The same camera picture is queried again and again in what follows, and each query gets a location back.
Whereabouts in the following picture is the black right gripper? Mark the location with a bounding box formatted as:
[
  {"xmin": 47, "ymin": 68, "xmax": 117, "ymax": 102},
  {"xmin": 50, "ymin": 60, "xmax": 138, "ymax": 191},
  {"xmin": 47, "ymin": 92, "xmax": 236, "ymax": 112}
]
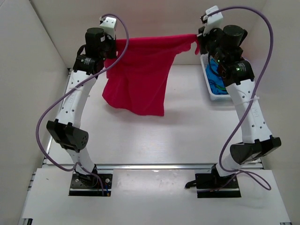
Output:
[{"xmin": 198, "ymin": 24, "xmax": 226, "ymax": 64}]

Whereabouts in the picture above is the crimson red t-shirt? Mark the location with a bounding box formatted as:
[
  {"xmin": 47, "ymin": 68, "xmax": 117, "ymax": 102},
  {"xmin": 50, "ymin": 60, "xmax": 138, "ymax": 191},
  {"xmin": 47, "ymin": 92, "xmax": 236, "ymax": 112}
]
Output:
[{"xmin": 102, "ymin": 34, "xmax": 197, "ymax": 117}]

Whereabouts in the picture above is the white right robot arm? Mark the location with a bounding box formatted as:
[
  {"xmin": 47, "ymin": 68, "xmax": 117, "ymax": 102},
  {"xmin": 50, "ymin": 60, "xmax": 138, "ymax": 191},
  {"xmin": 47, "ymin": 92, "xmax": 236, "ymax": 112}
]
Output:
[{"xmin": 198, "ymin": 25, "xmax": 282, "ymax": 188}]

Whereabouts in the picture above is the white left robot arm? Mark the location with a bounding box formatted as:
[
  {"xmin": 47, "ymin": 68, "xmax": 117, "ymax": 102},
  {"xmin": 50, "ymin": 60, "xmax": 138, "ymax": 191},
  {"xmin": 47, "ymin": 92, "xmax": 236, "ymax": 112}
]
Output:
[{"xmin": 46, "ymin": 27, "xmax": 117, "ymax": 187}]

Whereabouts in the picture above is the white plastic laundry basket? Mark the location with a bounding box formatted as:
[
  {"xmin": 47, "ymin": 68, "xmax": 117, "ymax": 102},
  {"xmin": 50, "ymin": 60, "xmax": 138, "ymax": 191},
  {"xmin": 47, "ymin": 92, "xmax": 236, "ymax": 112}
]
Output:
[{"xmin": 200, "ymin": 54, "xmax": 231, "ymax": 102}]

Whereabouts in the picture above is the blue t-shirt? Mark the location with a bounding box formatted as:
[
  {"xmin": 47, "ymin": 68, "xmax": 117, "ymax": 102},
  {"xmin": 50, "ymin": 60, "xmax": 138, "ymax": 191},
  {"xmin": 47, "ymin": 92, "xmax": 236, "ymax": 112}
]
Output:
[{"xmin": 205, "ymin": 58, "xmax": 228, "ymax": 95}]

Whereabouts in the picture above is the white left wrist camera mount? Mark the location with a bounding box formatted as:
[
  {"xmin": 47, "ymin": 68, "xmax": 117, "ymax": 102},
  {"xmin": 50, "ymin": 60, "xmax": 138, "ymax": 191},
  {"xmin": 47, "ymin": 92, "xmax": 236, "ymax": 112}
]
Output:
[{"xmin": 100, "ymin": 16, "xmax": 117, "ymax": 40}]

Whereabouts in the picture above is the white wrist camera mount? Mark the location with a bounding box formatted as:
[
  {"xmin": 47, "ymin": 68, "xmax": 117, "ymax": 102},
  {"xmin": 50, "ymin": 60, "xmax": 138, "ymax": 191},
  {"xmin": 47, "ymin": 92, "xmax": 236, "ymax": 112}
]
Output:
[
  {"xmin": 100, "ymin": 16, "xmax": 117, "ymax": 40},
  {"xmin": 201, "ymin": 6, "xmax": 223, "ymax": 36}
]

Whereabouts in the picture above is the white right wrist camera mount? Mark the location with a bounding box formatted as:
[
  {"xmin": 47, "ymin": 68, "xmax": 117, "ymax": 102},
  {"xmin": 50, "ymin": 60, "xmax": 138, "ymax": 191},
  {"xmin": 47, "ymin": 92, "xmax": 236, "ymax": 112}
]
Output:
[{"xmin": 201, "ymin": 6, "xmax": 223, "ymax": 36}]

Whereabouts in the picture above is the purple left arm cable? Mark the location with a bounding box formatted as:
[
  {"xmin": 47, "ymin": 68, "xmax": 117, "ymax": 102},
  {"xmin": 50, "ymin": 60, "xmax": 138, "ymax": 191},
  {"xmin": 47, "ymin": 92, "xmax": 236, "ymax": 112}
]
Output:
[{"xmin": 35, "ymin": 13, "xmax": 129, "ymax": 196}]

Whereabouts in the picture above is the aluminium left side rail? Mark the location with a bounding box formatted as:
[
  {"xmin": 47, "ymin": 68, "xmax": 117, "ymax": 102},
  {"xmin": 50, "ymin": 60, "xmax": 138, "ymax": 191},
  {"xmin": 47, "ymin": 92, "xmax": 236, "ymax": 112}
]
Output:
[{"xmin": 44, "ymin": 67, "xmax": 72, "ymax": 165}]

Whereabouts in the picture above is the aluminium table edge rail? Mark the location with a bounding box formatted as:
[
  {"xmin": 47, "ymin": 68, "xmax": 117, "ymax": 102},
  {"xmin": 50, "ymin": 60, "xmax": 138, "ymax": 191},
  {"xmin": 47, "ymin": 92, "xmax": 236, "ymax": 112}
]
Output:
[{"xmin": 42, "ymin": 161, "xmax": 263, "ymax": 170}]

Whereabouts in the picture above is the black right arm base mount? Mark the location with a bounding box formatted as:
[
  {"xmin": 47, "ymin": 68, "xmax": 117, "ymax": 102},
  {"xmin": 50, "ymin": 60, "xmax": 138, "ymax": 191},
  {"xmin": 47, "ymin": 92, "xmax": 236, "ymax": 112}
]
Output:
[{"xmin": 185, "ymin": 165, "xmax": 241, "ymax": 198}]

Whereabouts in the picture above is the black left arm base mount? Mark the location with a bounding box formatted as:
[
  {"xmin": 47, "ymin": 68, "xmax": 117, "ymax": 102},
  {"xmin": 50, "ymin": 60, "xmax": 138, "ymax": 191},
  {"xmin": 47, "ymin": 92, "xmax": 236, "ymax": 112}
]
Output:
[{"xmin": 69, "ymin": 170, "xmax": 113, "ymax": 197}]

